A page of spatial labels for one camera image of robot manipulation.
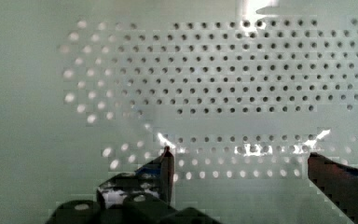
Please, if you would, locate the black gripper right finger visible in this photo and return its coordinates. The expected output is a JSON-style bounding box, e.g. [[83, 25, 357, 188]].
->
[[308, 153, 358, 224]]

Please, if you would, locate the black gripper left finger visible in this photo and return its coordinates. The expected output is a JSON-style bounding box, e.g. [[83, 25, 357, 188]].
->
[[96, 146, 174, 209]]

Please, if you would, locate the green plastic strainer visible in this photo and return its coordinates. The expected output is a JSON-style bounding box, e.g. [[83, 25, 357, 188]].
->
[[0, 0, 358, 224]]

